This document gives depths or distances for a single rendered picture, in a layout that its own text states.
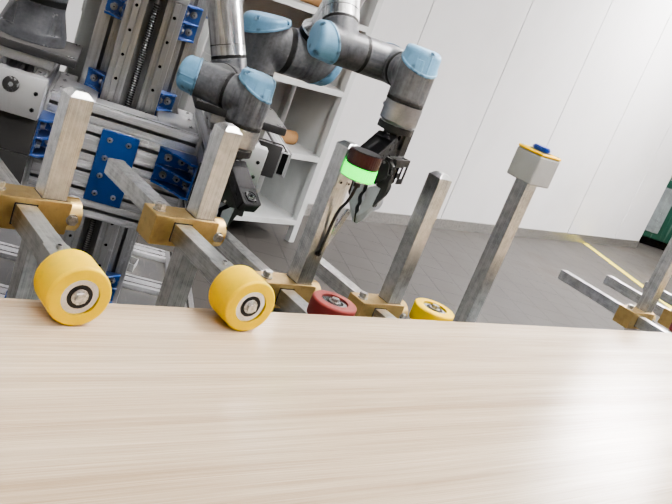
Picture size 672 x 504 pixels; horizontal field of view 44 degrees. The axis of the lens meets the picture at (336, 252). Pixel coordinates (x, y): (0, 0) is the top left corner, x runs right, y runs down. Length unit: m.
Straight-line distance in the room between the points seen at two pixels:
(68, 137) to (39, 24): 0.80
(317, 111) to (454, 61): 1.44
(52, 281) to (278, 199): 3.89
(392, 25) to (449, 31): 0.54
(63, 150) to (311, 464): 0.57
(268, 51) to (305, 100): 2.79
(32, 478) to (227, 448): 0.22
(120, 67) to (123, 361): 1.20
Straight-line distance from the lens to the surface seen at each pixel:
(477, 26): 5.93
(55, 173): 1.24
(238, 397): 1.02
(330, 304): 1.39
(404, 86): 1.62
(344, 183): 1.49
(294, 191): 4.78
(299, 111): 4.83
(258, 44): 2.02
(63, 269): 1.04
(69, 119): 1.22
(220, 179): 1.35
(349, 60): 1.66
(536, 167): 1.81
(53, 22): 2.03
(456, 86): 5.97
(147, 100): 2.13
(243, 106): 1.66
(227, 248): 1.66
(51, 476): 0.81
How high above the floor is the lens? 1.38
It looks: 16 degrees down
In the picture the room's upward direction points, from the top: 21 degrees clockwise
